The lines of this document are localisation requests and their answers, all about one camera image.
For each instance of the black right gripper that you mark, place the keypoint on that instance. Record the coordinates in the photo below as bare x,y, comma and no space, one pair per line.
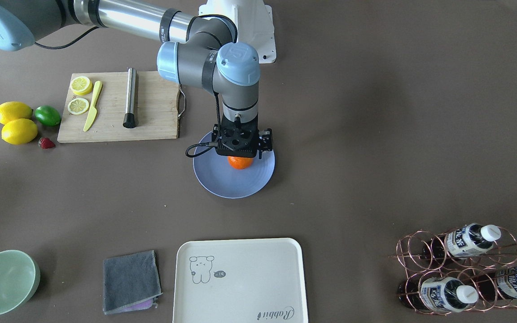
265,139

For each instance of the orange fruit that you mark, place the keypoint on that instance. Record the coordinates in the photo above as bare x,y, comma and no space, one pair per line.
240,163

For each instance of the blue round plate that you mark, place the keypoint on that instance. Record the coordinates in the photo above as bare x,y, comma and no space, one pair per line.
216,175

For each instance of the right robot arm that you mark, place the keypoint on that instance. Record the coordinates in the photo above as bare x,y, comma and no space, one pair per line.
198,51

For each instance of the wooden cutting board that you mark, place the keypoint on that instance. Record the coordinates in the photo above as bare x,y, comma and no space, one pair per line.
156,112

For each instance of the steel muddler black tip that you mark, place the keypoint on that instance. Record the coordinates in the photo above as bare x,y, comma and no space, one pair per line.
129,121

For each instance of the yellow plastic knife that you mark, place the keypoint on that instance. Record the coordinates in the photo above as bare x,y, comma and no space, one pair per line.
93,111

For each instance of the lemon half beside knife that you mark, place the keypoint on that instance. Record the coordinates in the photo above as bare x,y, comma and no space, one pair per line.
78,106

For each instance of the lemon half near board edge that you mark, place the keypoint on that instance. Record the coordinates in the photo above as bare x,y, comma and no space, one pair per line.
81,85

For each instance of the cream rabbit tray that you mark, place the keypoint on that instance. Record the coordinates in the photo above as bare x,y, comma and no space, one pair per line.
240,281

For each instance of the green lime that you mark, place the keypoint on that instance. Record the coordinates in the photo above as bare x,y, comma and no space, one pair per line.
47,116

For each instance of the grey folded cloth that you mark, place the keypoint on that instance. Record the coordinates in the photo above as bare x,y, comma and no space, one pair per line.
130,283

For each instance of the red strawberry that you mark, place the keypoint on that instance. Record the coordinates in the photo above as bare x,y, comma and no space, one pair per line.
46,143

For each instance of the yellow lemon outer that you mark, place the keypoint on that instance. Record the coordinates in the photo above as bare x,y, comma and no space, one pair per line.
19,131

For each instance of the yellow lemon near lime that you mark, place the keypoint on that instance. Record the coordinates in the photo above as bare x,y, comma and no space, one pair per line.
11,110

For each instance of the tea bottle middle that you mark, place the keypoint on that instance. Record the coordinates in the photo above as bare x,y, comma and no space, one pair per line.
468,241

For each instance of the tea bottle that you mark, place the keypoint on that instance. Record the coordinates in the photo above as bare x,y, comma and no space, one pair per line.
437,295
498,285
468,241

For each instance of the green bowl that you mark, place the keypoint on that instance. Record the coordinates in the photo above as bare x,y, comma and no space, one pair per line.
19,279

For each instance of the tea bottle front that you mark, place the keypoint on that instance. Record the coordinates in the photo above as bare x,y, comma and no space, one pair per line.
437,295

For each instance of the tea bottle back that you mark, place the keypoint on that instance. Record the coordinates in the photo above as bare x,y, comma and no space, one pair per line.
498,285

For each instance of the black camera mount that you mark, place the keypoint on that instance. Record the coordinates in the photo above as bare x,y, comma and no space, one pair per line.
234,141

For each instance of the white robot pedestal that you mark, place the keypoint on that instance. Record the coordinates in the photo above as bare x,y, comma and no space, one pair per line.
254,22

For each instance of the copper wire bottle rack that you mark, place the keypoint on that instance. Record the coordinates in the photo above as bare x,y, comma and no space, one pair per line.
502,255

